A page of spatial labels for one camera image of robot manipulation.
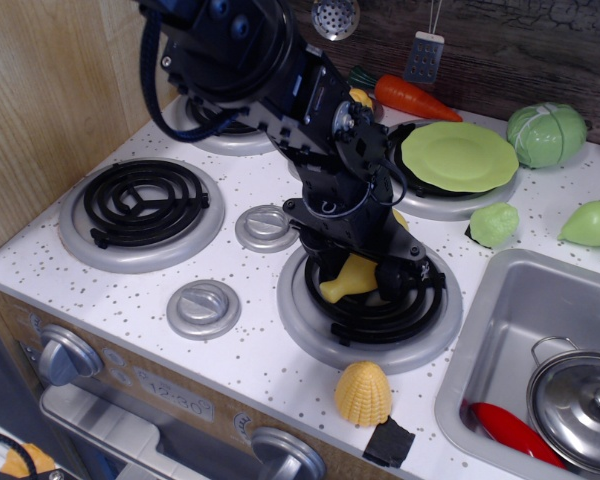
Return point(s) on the right oven dial knob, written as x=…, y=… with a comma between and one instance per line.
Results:
x=283, y=456

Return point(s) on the green toy plate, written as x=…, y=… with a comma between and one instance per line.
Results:
x=459, y=157

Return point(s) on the front silver stove knob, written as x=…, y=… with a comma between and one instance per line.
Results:
x=203, y=310

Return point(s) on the stove burner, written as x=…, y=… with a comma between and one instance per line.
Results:
x=399, y=335
x=139, y=216
x=237, y=141
x=426, y=201

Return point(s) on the silver sink basin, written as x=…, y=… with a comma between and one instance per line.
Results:
x=524, y=299

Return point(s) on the middle silver stove knob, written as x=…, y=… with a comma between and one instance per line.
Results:
x=265, y=229

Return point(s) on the red toy utensil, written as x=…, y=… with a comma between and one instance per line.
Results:
x=507, y=429

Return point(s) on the yellow toy banana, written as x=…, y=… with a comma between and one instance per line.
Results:
x=356, y=276

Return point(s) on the yellow toy corn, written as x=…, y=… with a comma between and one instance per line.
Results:
x=363, y=395

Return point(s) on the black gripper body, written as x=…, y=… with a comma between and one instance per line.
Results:
x=354, y=214

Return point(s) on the yellow toy bell pepper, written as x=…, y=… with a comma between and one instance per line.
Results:
x=361, y=97

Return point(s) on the green toy pear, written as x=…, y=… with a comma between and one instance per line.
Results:
x=583, y=226

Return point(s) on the back left stove burner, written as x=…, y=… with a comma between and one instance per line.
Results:
x=237, y=141

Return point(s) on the orange toy carrot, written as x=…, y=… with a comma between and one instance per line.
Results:
x=394, y=92

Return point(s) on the green toy cabbage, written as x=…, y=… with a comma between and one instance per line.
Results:
x=546, y=134

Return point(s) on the black foam block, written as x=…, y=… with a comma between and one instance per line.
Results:
x=389, y=444

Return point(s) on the front left stove burner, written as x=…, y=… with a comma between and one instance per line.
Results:
x=139, y=216

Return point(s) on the back right stove burner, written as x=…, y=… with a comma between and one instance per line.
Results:
x=426, y=201

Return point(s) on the oven dial knob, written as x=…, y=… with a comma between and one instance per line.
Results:
x=66, y=357
x=283, y=456

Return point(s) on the left oven dial knob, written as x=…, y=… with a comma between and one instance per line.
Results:
x=66, y=357

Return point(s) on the silver oven door handle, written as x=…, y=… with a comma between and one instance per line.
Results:
x=123, y=435

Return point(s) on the silver stove knob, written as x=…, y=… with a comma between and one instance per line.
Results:
x=203, y=310
x=265, y=229

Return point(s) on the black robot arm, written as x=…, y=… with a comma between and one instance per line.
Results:
x=205, y=64

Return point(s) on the front right stove burner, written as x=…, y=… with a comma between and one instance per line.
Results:
x=399, y=335

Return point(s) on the small green toy lettuce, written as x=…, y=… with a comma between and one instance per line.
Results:
x=492, y=225

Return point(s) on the hanging silver strainer ladle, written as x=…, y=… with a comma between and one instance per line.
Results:
x=335, y=20

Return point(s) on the steel pot with lid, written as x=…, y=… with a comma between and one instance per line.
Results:
x=563, y=400

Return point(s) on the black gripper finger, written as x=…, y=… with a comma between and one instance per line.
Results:
x=329, y=260
x=397, y=279

